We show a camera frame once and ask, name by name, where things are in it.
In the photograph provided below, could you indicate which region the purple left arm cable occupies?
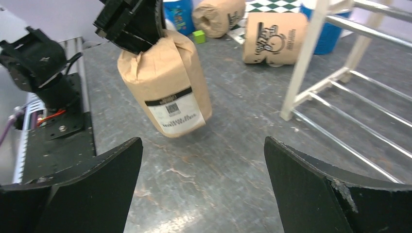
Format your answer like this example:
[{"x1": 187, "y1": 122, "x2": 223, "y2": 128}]
[{"x1": 0, "y1": 106, "x2": 26, "y2": 145}]

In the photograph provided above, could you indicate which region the cream metal shelf rack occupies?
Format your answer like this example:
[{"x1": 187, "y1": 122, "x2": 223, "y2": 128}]
[{"x1": 280, "y1": 0, "x2": 412, "y2": 184}]

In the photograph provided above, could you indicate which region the brown roll with label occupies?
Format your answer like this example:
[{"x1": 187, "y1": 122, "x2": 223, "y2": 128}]
[{"x1": 192, "y1": 0, "x2": 246, "y2": 38}]

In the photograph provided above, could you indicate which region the blue white roll rear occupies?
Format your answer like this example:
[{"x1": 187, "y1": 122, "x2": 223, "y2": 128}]
[{"x1": 299, "y1": 0, "x2": 342, "y2": 55}]

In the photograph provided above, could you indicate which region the blue white roll front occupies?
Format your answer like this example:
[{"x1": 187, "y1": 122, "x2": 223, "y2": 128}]
[{"x1": 163, "y1": 0, "x2": 195, "y2": 35}]

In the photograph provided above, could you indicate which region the green white chessboard mat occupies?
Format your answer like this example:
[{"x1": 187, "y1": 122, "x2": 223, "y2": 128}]
[{"x1": 227, "y1": 0, "x2": 301, "y2": 44}]

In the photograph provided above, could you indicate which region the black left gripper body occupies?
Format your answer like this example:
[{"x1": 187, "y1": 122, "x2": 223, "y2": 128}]
[{"x1": 93, "y1": 0, "x2": 145, "y2": 42}]

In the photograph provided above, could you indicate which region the small green cube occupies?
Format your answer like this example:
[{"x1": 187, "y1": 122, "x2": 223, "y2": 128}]
[{"x1": 192, "y1": 30, "x2": 206, "y2": 44}]

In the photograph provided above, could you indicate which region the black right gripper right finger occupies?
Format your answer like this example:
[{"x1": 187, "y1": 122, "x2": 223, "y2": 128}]
[{"x1": 264, "y1": 136, "x2": 412, "y2": 233}]

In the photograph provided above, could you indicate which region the brown roll with cartoon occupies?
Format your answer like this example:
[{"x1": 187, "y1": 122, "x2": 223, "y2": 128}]
[{"x1": 242, "y1": 12, "x2": 308, "y2": 67}]

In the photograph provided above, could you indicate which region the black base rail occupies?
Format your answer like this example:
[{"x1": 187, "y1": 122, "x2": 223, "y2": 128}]
[{"x1": 13, "y1": 57, "x2": 96, "y2": 183}]

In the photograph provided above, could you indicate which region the blue white roll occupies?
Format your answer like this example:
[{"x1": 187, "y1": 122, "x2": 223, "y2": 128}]
[
  {"x1": 163, "y1": 0, "x2": 195, "y2": 35},
  {"x1": 299, "y1": 0, "x2": 342, "y2": 55}
]

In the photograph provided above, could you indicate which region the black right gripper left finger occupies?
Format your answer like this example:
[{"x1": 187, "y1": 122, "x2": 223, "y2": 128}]
[{"x1": 0, "y1": 137, "x2": 143, "y2": 233}]

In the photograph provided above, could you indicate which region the brown paper roll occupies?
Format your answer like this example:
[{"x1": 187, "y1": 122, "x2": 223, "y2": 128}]
[{"x1": 117, "y1": 30, "x2": 212, "y2": 138}]

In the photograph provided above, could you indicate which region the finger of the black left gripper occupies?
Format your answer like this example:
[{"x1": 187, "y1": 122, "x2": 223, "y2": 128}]
[{"x1": 119, "y1": 0, "x2": 166, "y2": 54}]

